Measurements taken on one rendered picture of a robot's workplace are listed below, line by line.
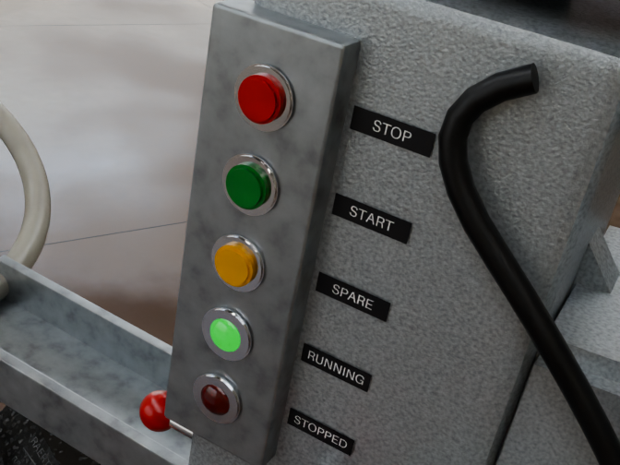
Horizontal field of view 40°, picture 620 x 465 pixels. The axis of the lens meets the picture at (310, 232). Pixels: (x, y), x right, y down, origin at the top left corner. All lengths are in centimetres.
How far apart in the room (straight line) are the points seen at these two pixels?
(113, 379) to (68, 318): 9
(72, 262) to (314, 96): 265
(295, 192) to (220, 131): 5
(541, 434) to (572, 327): 6
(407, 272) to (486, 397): 8
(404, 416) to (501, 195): 15
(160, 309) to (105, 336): 197
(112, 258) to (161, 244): 22
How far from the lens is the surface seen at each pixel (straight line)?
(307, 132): 44
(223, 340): 51
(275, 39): 44
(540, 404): 48
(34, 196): 104
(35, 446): 118
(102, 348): 88
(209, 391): 54
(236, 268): 48
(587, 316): 50
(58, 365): 87
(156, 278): 300
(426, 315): 47
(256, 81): 44
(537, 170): 42
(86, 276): 298
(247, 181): 46
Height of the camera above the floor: 162
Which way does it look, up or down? 28 degrees down
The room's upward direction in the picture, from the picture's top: 11 degrees clockwise
